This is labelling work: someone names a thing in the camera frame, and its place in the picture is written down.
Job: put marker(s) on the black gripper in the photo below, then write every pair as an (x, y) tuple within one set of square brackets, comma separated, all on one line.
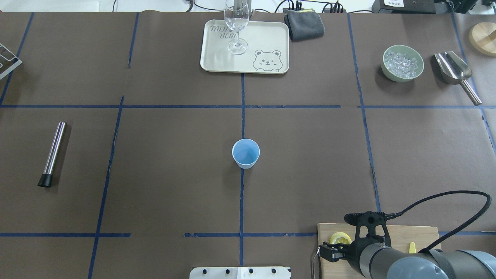
[(352, 252)]

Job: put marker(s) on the yellow lemon slice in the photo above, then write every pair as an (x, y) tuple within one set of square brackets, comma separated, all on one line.
[(340, 238)]

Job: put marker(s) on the steel muddler black tip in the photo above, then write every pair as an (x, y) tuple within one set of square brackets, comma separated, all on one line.
[(45, 180)]

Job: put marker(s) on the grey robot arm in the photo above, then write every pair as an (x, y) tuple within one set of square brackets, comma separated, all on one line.
[(378, 261)]

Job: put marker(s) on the light blue paper cup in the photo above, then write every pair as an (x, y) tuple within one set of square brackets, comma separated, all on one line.
[(245, 153)]

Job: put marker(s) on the wooden cutting board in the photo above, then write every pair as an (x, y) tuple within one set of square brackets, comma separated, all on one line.
[(401, 237)]

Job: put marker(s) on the yellow plastic knife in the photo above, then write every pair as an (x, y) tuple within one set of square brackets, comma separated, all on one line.
[(412, 248)]

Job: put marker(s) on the green bowl of ice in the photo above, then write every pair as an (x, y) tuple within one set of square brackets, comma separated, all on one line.
[(401, 63)]

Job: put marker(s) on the steel ice scoop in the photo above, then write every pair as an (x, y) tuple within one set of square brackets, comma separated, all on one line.
[(456, 71)]

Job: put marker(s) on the dark grey folded cloth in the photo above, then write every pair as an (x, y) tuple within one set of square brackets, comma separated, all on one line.
[(304, 25)]

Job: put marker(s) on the clear wine glass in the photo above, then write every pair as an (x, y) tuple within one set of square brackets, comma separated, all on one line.
[(236, 16)]

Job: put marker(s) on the round wooden stand base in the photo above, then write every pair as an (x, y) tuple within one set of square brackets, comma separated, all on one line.
[(482, 37)]

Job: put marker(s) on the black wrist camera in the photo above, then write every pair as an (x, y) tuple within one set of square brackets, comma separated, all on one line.
[(370, 220)]

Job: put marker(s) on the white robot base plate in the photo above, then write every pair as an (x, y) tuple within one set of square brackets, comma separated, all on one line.
[(256, 272)]

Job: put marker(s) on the white wire cup rack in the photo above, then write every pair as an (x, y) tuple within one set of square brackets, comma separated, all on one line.
[(8, 61)]

